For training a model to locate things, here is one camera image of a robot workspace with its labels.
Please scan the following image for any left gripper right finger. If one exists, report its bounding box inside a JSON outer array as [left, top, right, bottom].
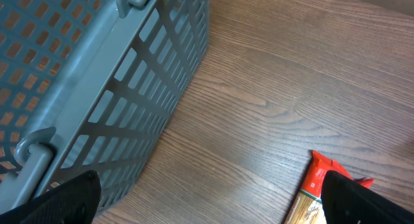
[[321, 170, 413, 224]]

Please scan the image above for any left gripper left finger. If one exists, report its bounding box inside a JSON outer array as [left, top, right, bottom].
[[1, 170, 102, 224]]

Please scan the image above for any red cracker sleeve package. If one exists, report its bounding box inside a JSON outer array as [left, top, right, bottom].
[[284, 150, 375, 224]]

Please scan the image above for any grey plastic mesh basket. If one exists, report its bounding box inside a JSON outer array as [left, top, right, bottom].
[[1, 0, 209, 216]]

